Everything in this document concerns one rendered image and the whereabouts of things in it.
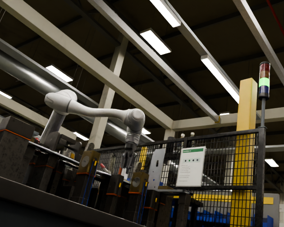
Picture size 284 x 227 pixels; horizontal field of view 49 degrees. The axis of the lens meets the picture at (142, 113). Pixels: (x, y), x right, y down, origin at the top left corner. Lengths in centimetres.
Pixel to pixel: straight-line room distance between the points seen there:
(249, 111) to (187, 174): 65
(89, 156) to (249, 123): 122
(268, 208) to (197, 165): 146
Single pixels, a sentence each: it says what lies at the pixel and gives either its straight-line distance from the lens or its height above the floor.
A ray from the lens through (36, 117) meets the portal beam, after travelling 869.
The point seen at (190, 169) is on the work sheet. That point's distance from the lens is 242.
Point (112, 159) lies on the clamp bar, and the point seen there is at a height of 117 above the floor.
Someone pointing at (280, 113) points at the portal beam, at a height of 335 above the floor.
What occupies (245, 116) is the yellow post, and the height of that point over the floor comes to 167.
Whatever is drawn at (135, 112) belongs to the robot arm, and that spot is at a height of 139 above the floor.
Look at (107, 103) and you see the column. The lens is 1072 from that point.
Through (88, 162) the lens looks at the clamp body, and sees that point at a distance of 161.
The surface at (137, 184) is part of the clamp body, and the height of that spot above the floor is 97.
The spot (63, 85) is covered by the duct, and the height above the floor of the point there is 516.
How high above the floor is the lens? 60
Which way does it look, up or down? 25 degrees up
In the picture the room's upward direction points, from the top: 12 degrees clockwise
